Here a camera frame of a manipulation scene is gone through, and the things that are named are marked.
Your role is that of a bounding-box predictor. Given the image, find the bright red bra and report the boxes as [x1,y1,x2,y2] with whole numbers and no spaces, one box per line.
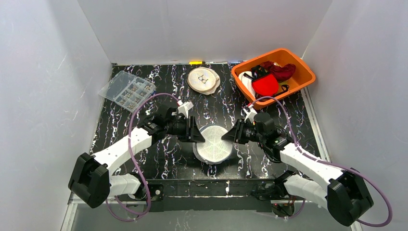
[252,74,279,96]

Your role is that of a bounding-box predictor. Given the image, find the dark red bra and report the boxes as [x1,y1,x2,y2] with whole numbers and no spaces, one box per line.
[260,61,296,82]

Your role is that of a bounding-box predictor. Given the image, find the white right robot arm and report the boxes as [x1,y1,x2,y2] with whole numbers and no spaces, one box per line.
[221,113,374,226]

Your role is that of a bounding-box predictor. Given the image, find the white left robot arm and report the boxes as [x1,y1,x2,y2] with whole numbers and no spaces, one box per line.
[68,102,205,208]

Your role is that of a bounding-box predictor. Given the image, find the clear plastic screw box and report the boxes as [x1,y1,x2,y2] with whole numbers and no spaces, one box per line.
[99,71,156,113]

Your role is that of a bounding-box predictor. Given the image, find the yellow tape piece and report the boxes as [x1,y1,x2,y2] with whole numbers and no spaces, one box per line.
[189,61,205,65]

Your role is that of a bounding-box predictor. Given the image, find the orange plastic bin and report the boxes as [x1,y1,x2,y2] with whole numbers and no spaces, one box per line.
[231,48,316,102]

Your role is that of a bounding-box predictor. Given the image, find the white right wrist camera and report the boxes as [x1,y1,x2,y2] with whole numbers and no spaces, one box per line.
[243,104,257,123]

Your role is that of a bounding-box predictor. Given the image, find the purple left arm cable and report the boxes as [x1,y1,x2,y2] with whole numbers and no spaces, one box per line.
[105,93,181,223]

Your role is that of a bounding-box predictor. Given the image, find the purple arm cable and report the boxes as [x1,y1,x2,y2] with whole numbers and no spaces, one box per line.
[248,96,393,228]
[105,93,181,223]

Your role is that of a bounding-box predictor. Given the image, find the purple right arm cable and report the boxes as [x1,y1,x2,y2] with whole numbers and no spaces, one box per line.
[248,96,393,228]

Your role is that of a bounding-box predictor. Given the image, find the white bra black straps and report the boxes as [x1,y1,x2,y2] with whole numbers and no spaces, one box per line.
[238,71,256,98]

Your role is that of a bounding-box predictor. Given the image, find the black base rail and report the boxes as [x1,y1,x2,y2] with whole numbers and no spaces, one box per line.
[148,179,303,214]

